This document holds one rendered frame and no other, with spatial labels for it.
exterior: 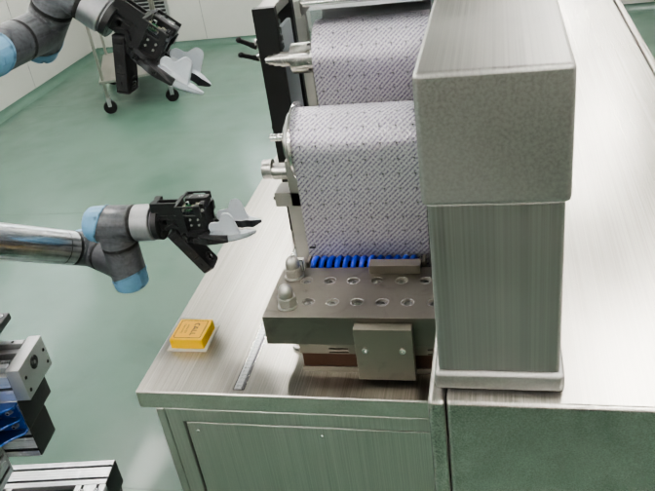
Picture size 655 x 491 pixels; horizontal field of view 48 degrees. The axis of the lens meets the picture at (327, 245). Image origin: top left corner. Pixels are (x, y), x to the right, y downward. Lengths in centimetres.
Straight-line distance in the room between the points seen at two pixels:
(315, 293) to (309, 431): 25
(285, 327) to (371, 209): 27
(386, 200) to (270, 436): 49
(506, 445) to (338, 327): 80
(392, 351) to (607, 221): 66
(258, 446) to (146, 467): 121
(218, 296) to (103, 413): 133
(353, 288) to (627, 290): 81
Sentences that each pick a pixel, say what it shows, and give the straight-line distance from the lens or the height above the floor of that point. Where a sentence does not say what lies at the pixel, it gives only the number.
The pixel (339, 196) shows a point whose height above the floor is 116.
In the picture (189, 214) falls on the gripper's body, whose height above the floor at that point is 114.
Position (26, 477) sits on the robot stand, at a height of 23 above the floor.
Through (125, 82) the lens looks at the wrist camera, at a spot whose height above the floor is 140.
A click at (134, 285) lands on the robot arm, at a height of 98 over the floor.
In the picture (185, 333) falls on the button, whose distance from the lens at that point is 151.
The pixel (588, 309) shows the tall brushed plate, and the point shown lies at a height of 144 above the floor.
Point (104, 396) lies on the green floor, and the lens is 297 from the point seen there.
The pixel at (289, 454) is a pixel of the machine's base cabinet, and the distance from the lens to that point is 144.
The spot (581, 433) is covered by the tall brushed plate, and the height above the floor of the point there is 142.
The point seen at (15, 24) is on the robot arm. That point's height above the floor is 153.
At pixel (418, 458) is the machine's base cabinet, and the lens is 139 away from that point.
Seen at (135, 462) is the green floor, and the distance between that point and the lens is 265.
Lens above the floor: 177
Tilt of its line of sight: 30 degrees down
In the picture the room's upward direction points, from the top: 9 degrees counter-clockwise
